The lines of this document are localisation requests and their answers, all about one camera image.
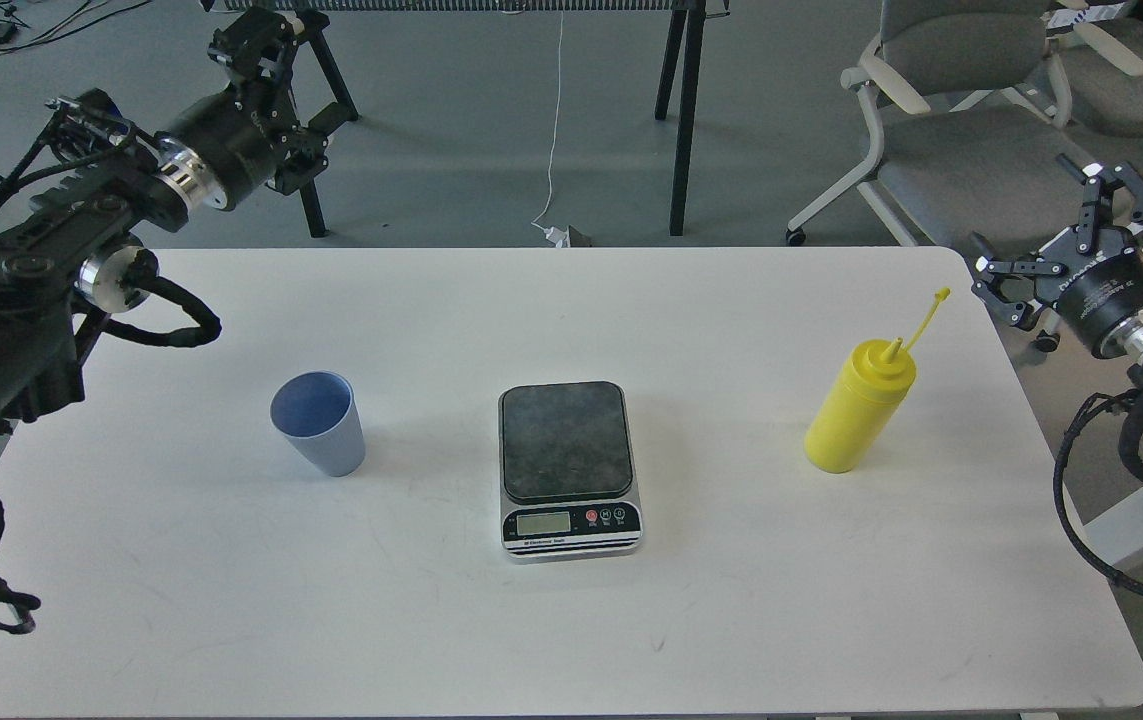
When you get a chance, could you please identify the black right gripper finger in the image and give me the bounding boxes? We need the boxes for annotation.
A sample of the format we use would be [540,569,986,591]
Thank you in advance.
[1056,152,1143,256]
[968,232,1068,331]

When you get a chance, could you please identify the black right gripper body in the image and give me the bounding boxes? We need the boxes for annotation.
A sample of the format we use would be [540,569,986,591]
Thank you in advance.
[1044,229,1143,359]

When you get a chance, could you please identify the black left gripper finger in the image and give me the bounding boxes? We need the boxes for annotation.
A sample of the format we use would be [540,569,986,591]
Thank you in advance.
[271,102,360,197]
[207,8,307,101]

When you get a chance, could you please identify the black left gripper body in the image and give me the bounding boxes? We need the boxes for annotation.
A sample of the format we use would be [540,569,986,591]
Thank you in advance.
[158,90,321,213]

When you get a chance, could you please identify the yellow squeeze bottle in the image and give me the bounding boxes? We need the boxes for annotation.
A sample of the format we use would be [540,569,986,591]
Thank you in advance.
[804,287,952,474]

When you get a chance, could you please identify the blue ribbed plastic cup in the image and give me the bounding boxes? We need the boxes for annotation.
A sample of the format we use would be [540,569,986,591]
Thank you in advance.
[269,371,367,477]

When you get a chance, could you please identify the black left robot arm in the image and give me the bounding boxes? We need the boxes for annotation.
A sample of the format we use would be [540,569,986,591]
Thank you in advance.
[0,1,359,635]

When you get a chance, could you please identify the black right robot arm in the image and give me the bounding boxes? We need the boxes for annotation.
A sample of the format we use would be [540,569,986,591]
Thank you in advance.
[970,154,1143,597]

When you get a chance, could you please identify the digital kitchen scale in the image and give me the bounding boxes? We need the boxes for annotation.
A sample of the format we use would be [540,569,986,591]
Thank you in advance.
[498,381,644,562]

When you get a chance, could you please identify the grey office chair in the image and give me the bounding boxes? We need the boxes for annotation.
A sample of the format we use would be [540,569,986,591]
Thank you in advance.
[1046,1,1143,138]
[784,0,1132,351]

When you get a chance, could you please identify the white power adapter on floor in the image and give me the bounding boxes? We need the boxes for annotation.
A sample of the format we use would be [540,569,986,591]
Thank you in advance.
[543,225,594,249]

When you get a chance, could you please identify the black legged background table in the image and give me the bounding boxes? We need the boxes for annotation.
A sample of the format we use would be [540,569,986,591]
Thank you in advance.
[263,1,712,238]

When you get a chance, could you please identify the white hanging cable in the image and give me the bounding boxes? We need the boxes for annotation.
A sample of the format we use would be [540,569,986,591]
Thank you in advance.
[531,10,568,233]

